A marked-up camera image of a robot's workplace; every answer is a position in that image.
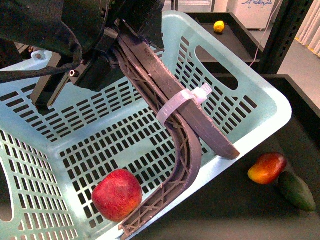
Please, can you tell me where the turquoise plastic basket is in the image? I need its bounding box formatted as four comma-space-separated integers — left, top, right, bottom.
0, 11, 292, 240

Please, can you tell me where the yellow lemon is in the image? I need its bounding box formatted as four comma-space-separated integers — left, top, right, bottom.
213, 20, 225, 34

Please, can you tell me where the red yellow mango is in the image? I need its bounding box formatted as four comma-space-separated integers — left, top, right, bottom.
247, 152, 288, 185

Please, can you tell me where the green mango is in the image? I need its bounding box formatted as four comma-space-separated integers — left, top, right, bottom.
277, 171, 317, 212

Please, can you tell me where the white zip tie right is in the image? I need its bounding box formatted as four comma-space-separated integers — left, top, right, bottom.
156, 83, 212, 126

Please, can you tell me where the black metal shelf post front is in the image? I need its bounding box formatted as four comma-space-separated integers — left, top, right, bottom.
256, 0, 314, 75

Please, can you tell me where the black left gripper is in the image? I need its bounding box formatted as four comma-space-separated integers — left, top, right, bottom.
31, 0, 165, 112

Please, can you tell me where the black cable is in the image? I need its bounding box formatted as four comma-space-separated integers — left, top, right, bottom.
0, 22, 84, 85

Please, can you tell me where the red apple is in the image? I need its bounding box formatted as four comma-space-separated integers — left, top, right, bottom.
91, 169, 143, 223

